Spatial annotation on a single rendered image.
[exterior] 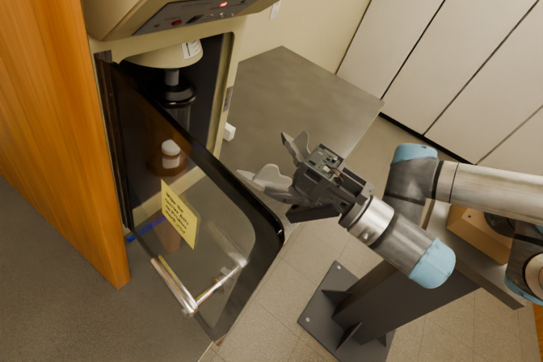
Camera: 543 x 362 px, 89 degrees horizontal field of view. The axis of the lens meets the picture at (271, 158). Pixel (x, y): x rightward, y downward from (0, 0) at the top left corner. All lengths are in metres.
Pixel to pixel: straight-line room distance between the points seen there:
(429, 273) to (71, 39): 0.50
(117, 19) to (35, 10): 0.09
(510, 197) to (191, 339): 0.61
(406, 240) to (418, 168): 0.16
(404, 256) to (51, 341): 0.61
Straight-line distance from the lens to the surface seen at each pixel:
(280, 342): 1.70
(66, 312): 0.70
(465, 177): 0.57
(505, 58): 3.38
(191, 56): 0.56
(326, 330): 1.79
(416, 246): 0.48
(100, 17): 0.37
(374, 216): 0.46
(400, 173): 0.58
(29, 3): 0.29
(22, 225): 0.81
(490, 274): 1.15
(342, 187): 0.47
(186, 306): 0.39
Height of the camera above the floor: 1.58
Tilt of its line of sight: 42 degrees down
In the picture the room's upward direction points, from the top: 21 degrees clockwise
